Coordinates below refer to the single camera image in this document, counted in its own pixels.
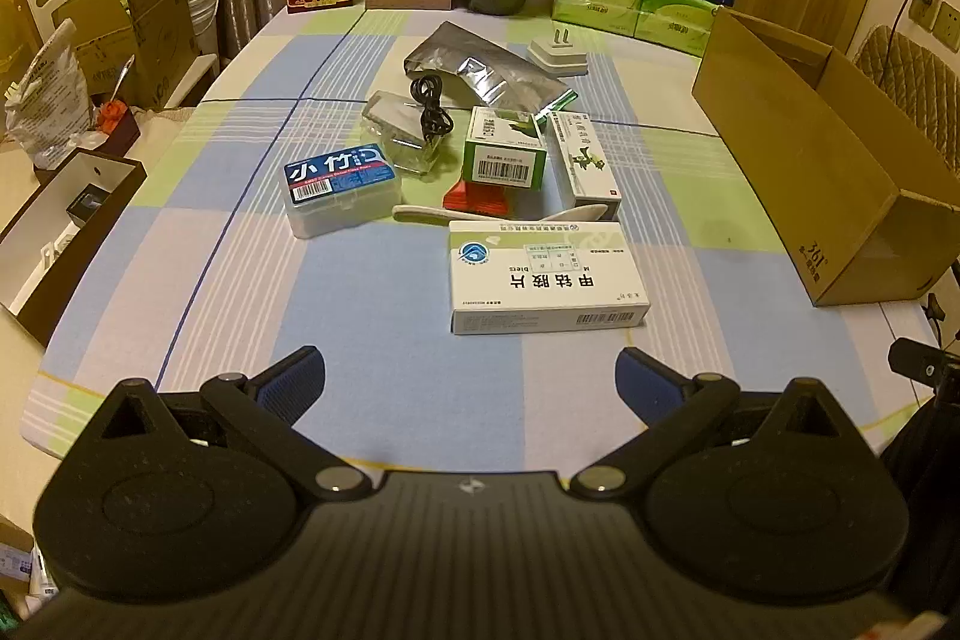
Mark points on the silver foil pouch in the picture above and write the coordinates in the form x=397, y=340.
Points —
x=465, y=63

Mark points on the cardboard box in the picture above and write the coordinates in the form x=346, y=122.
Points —
x=787, y=160

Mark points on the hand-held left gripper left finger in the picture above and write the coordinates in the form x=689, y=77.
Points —
x=289, y=379

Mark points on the red card packet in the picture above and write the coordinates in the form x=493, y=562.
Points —
x=480, y=201

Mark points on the white plastic bag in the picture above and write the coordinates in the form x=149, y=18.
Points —
x=52, y=93

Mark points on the wall outlet with plug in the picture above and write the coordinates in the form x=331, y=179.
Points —
x=924, y=10

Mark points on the white plant print carton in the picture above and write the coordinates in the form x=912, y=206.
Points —
x=583, y=168

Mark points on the white power adapter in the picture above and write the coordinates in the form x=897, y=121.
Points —
x=556, y=59

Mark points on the blue label floss pick box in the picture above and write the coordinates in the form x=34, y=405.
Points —
x=337, y=179

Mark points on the brown open gift box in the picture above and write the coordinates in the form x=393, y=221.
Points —
x=112, y=197

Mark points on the brown cardboard carton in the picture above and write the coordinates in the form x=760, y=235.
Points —
x=157, y=25

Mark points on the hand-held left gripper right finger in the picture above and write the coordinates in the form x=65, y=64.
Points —
x=645, y=383

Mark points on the checked cloth desktop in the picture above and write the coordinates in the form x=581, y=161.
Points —
x=360, y=310

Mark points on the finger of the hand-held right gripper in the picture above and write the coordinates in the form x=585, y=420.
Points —
x=926, y=364

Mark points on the white ceramic spoon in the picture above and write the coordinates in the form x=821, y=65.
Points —
x=420, y=214

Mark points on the large white medicine box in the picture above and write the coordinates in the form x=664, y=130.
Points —
x=540, y=280

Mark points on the small red ornament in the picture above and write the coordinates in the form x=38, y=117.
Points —
x=111, y=117

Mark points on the small green carton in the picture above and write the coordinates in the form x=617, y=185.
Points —
x=502, y=160

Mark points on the empty wall outlet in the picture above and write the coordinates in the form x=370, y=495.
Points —
x=949, y=21

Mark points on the small black device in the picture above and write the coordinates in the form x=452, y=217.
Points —
x=84, y=201

